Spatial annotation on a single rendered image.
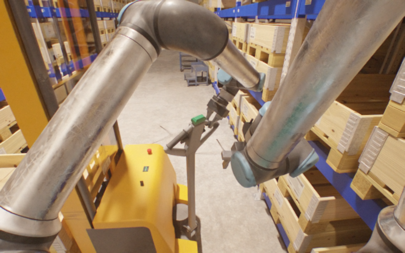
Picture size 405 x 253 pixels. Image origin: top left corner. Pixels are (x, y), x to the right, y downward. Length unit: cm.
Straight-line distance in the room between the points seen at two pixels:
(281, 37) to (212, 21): 148
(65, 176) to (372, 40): 52
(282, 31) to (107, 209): 186
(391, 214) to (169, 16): 58
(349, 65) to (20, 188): 55
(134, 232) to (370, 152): 129
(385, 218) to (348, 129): 75
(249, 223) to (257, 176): 192
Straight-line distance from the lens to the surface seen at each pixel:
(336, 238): 188
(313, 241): 178
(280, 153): 42
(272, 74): 199
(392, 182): 109
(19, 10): 99
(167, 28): 50
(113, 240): 148
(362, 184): 119
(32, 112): 109
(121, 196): 144
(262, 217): 247
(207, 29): 50
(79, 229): 154
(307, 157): 56
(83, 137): 46
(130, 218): 131
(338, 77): 32
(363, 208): 130
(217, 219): 237
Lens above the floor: 190
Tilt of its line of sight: 29 degrees down
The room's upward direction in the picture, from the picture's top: 1 degrees clockwise
